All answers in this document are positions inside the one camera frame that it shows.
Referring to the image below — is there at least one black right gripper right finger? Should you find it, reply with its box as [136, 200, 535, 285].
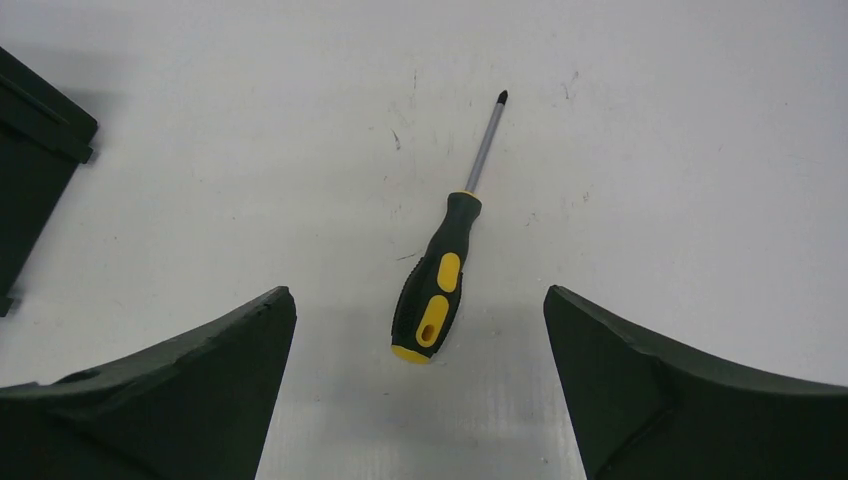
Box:
[544, 286, 847, 479]

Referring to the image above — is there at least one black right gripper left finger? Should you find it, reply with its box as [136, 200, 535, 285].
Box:
[1, 286, 297, 479]

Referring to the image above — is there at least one black yellow screwdriver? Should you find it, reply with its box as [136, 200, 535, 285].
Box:
[391, 90, 509, 364]

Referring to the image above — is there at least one black plastic bin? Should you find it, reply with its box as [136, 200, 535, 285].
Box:
[1, 49, 99, 316]

